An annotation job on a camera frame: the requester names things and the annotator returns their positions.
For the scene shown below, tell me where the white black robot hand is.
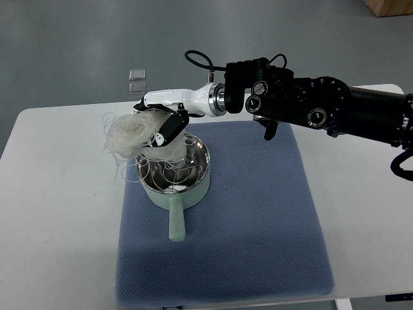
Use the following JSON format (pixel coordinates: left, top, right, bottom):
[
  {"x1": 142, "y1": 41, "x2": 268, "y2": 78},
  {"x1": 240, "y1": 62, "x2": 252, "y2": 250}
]
[{"x1": 134, "y1": 83, "x2": 227, "y2": 148}]

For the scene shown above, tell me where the white vermicelli bundle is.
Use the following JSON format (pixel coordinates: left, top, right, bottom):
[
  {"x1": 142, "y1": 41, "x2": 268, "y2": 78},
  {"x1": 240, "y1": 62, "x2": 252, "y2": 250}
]
[{"x1": 103, "y1": 108, "x2": 187, "y2": 167}]

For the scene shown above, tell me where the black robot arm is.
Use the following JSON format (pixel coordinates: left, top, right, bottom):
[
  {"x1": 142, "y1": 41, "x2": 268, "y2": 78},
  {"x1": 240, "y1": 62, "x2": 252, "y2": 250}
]
[{"x1": 203, "y1": 57, "x2": 412, "y2": 181}]

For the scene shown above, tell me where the mint green steel pot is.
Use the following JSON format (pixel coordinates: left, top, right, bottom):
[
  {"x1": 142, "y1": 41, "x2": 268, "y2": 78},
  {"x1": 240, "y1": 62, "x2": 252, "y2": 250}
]
[{"x1": 136, "y1": 133, "x2": 210, "y2": 242}]

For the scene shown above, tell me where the lower metal floor plate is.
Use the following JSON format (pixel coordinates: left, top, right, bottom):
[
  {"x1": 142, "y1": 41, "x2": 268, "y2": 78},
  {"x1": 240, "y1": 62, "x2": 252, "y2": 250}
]
[{"x1": 129, "y1": 81, "x2": 146, "y2": 94}]

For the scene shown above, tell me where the metal floor plate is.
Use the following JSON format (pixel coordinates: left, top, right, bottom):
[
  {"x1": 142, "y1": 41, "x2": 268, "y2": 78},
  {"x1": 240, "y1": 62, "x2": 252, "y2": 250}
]
[
  {"x1": 128, "y1": 69, "x2": 146, "y2": 81},
  {"x1": 129, "y1": 81, "x2": 146, "y2": 94}
]

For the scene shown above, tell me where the upper metal floor plate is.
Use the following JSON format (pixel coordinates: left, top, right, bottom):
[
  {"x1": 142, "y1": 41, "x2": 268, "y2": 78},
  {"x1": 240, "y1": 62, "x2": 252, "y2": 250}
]
[{"x1": 128, "y1": 69, "x2": 146, "y2": 81}]

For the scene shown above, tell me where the blue grey table mat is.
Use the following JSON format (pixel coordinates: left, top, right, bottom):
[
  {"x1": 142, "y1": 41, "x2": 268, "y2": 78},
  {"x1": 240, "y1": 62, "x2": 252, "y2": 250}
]
[{"x1": 116, "y1": 121, "x2": 334, "y2": 307}]

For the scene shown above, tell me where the wooden box corner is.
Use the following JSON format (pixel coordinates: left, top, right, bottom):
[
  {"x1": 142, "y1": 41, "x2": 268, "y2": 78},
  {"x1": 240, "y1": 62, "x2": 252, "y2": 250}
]
[{"x1": 363, "y1": 0, "x2": 412, "y2": 17}]

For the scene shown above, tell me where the wire steaming rack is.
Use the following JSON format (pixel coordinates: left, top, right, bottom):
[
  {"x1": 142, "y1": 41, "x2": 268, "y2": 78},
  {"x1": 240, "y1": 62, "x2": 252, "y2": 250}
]
[{"x1": 137, "y1": 160, "x2": 210, "y2": 192}]

